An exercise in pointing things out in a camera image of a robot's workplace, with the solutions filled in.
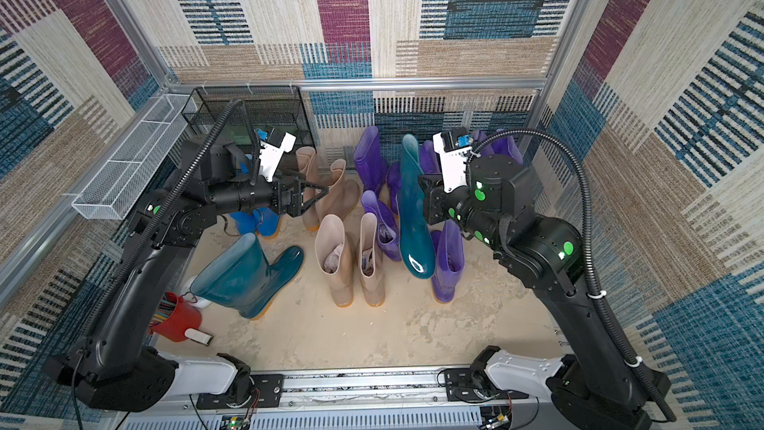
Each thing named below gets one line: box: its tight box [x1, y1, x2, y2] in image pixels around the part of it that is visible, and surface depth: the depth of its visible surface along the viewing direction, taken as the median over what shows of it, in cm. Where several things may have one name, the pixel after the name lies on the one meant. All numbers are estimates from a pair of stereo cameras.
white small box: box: [184, 327, 214, 347], surface depth 81 cm
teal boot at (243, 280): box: [190, 231, 305, 320], surface depth 82 cm
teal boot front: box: [397, 133, 436, 279], surface depth 73 cm
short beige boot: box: [314, 214, 356, 308], surface depth 76 cm
